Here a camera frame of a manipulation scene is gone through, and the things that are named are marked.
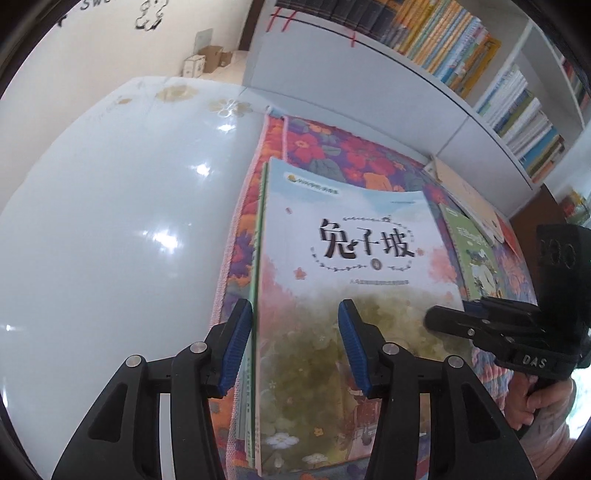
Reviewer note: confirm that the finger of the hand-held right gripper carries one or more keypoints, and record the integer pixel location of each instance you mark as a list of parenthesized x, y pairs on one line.
[(478, 307), (448, 319)]

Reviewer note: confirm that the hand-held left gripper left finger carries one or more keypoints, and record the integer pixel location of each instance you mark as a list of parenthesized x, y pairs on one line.
[(235, 350)]

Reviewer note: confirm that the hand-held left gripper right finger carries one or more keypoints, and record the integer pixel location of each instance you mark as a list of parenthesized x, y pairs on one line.
[(353, 350)]

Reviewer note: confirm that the dark green cricket book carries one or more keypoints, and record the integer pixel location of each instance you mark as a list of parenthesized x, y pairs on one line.
[(260, 230)]

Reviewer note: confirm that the pastel blossom book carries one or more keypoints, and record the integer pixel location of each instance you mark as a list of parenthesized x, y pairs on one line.
[(300, 221)]

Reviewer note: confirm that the person's right forearm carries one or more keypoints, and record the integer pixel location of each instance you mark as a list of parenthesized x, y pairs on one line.
[(549, 452)]

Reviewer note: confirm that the person's right hand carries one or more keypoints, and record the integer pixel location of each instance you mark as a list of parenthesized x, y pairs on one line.
[(519, 408)]

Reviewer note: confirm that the green illustrated book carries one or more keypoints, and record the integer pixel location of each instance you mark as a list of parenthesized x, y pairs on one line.
[(475, 258)]

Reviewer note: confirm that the red book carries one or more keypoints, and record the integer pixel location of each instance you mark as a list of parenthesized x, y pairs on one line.
[(512, 237)]

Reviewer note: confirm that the brown wooden cabinet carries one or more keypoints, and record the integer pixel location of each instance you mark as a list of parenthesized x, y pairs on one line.
[(535, 217)]

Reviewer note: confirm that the colourful printed box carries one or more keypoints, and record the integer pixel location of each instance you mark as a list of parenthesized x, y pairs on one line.
[(575, 205)]

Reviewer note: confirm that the tan cover book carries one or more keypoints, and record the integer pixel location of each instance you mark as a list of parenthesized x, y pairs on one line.
[(466, 194)]

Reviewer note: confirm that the floral blanket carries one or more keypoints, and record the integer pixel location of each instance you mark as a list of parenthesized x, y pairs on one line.
[(323, 147)]

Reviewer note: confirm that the white bookshelf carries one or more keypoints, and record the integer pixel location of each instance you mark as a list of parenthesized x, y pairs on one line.
[(346, 83)]

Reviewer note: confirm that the white cardboard box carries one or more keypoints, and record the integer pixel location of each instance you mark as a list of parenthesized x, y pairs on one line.
[(194, 65)]

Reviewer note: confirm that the brown cardboard box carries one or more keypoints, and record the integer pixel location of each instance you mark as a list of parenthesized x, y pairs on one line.
[(217, 57)]

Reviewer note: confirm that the black wall decal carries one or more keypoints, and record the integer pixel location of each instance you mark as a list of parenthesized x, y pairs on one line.
[(147, 21)]

